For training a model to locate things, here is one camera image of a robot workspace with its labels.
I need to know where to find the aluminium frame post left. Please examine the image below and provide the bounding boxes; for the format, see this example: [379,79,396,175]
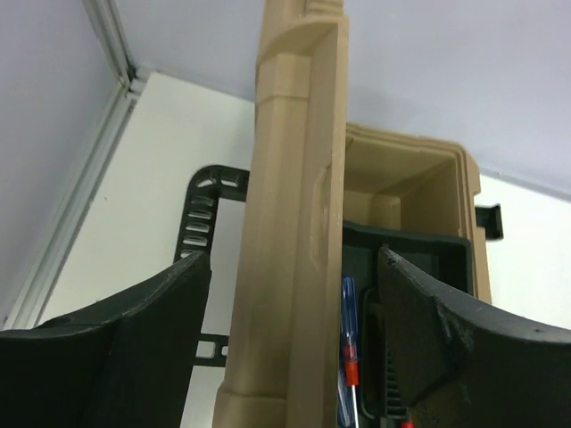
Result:
[1,1,134,325]

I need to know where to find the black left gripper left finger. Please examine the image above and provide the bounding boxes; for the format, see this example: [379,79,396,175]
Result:
[1,251,211,427]

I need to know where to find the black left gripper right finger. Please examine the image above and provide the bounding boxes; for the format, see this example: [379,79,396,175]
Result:
[377,245,571,428]

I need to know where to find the red handle screwdriver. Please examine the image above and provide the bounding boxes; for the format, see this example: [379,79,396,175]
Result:
[344,360,360,428]

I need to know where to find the black tool box tray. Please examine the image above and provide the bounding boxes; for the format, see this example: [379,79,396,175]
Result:
[342,221,473,427]

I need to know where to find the blue handle screwdriver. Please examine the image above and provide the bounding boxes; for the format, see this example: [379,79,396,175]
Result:
[337,275,359,427]

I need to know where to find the tan plastic tool box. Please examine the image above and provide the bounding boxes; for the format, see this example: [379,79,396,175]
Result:
[212,1,491,427]

